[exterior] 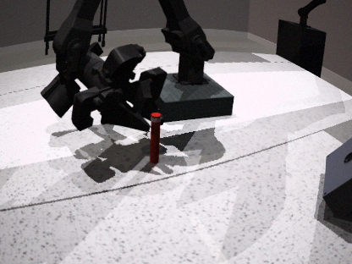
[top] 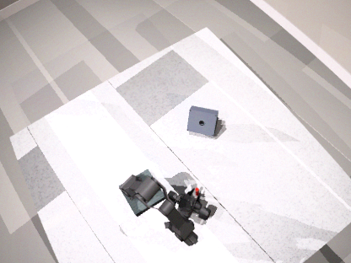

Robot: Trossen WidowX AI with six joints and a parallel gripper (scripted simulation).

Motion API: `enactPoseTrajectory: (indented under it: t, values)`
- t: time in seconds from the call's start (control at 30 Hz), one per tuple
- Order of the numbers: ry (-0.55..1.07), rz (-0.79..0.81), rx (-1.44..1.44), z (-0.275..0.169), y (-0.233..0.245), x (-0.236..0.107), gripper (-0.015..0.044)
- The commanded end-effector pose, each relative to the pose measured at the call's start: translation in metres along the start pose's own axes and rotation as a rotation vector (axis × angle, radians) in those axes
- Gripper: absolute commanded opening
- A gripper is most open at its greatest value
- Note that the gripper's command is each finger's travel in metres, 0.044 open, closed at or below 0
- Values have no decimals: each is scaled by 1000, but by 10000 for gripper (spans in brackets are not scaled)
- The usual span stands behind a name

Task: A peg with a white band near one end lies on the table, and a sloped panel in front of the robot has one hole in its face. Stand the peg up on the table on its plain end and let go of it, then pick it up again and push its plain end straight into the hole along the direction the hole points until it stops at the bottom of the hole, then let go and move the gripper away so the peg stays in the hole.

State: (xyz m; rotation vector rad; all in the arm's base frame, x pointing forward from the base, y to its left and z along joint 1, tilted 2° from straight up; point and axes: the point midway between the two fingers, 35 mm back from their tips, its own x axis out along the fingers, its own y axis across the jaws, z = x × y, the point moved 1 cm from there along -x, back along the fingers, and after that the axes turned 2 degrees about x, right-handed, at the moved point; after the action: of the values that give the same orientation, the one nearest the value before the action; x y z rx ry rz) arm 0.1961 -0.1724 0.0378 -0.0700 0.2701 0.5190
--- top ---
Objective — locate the grey sloped panel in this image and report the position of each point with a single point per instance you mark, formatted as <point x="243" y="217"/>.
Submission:
<point x="202" y="120"/>

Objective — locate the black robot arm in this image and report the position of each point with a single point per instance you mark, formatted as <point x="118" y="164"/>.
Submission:
<point x="183" y="228"/>

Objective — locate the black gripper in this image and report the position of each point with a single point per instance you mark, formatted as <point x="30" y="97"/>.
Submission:
<point x="203" y="212"/>

